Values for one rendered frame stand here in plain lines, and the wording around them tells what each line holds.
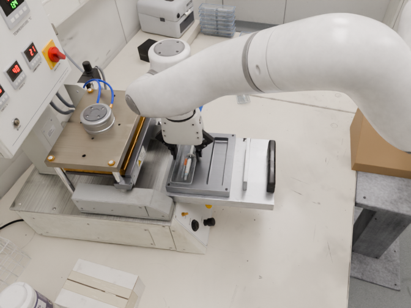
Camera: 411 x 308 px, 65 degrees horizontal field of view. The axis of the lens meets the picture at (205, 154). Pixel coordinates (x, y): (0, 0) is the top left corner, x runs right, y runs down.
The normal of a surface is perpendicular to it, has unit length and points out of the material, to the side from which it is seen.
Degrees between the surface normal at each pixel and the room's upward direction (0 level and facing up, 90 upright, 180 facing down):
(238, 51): 50
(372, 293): 0
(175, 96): 71
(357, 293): 0
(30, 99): 90
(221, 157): 0
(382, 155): 44
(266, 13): 90
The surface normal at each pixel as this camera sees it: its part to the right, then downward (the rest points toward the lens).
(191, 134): -0.03, 0.78
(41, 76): 0.99, 0.07
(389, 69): 0.00, 0.56
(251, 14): -0.33, 0.73
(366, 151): -0.22, 0.06
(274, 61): -0.79, 0.25
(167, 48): -0.07, -0.64
